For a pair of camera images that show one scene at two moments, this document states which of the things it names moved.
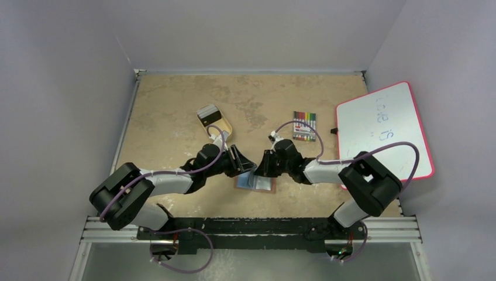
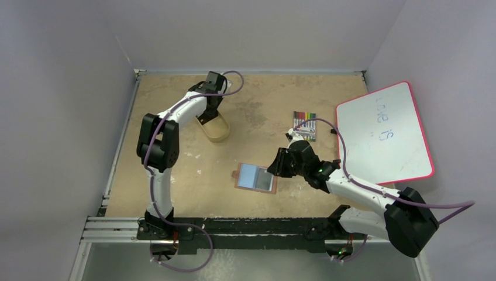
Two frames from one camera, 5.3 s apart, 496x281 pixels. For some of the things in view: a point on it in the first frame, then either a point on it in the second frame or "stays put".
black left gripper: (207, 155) to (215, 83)
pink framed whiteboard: (387, 116) stays put
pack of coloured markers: (302, 132) stays put
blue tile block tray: (249, 180) stays put
